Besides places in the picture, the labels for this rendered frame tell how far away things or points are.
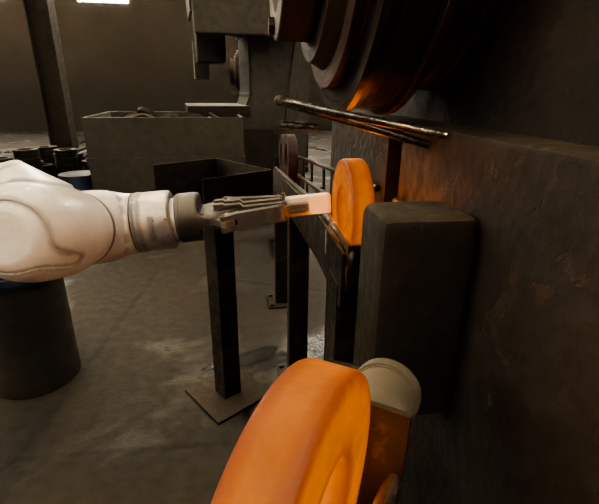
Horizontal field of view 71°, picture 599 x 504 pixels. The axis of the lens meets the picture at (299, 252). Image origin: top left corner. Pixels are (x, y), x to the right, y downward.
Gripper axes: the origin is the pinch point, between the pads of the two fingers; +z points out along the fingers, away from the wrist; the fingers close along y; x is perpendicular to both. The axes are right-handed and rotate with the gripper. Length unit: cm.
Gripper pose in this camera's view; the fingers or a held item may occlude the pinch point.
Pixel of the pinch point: (308, 204)
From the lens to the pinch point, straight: 66.8
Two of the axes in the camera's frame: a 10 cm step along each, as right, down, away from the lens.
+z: 9.9, -1.2, 0.9
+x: -0.7, -9.3, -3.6
